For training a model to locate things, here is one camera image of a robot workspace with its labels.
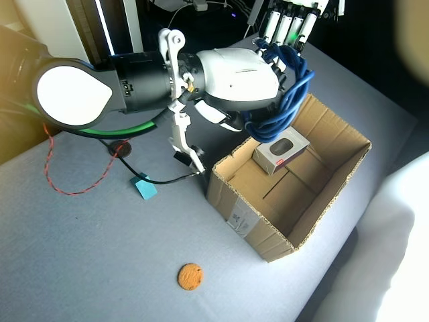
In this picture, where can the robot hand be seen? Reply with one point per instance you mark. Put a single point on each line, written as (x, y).
(241, 77)
(285, 23)

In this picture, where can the dark purple rectangular block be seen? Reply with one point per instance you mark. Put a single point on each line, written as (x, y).
(268, 161)

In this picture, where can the open cardboard box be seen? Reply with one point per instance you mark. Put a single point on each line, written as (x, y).
(268, 245)

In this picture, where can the grey stick-shaped device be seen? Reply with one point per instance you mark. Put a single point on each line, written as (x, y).
(254, 13)

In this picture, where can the small white plug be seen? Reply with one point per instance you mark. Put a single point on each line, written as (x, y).
(199, 5)

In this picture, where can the black round disc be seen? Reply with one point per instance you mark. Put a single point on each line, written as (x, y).
(124, 151)

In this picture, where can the teal block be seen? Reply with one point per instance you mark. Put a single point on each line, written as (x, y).
(147, 192)

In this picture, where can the round brown cookie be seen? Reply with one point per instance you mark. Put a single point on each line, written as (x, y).
(190, 276)

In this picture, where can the grey table cloth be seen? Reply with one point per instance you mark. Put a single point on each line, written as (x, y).
(100, 251)

